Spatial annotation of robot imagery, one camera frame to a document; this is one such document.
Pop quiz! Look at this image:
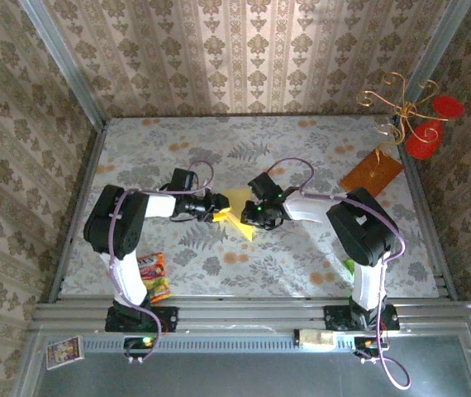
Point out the yellow paper sheet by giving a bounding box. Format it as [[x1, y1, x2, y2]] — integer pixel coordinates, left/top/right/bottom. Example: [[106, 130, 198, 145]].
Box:
[[218, 188, 257, 242]]

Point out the orange brown square card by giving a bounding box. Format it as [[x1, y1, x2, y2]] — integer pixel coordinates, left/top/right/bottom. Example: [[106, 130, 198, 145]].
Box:
[[339, 149, 406, 198]]

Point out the grey metal sheet panel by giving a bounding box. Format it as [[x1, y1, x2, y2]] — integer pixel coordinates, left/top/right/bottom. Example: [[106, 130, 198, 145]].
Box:
[[32, 334, 471, 397]]

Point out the floral patterned table mat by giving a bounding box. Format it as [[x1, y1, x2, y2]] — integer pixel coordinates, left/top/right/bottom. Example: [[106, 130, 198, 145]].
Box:
[[59, 115, 443, 299]]

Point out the red orange candy bag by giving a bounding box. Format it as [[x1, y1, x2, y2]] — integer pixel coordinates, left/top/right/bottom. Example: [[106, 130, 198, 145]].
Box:
[[137, 251, 174, 305]]

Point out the small controller board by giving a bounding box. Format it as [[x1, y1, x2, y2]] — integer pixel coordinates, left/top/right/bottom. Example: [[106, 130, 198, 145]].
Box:
[[123, 335, 156, 359], [353, 335, 389, 359]]

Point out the red round disc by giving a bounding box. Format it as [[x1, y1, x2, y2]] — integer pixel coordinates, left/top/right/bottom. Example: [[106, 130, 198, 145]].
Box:
[[431, 95, 465, 122], [404, 120, 445, 160]]

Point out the small picture card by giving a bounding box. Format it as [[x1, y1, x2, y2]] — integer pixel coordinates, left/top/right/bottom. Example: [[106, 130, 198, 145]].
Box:
[[45, 335, 85, 371]]

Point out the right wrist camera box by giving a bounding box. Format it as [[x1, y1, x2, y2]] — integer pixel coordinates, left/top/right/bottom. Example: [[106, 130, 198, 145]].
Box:
[[246, 172, 283, 201]]

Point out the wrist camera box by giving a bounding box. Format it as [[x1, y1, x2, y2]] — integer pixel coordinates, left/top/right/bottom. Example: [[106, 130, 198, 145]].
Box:
[[168, 167, 199, 192], [246, 172, 283, 201]]

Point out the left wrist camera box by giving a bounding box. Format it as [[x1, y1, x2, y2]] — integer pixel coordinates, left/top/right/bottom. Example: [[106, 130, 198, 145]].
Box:
[[168, 167, 199, 192]]

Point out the aluminium rail beam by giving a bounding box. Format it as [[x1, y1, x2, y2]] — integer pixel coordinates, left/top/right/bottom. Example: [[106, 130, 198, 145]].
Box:
[[31, 295, 471, 332]]

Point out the aluminium side rail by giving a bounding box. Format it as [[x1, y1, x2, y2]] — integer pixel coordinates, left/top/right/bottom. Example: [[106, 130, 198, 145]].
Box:
[[48, 119, 109, 303], [396, 118, 458, 299]]

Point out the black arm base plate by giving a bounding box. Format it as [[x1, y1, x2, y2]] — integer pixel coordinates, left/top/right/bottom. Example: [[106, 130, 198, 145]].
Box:
[[105, 305, 179, 333], [322, 304, 400, 332]]

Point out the grey slotted cable duct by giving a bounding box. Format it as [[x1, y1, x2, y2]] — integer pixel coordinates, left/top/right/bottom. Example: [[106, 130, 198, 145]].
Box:
[[82, 332, 359, 353]]

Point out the gold wire ornament stand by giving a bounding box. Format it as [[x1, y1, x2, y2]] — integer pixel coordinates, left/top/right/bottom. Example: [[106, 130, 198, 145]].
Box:
[[356, 72, 450, 166]]

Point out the aluminium frame post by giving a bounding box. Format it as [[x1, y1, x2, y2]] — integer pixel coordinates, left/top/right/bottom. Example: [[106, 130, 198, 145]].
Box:
[[19, 0, 109, 127], [402, 0, 471, 108]]

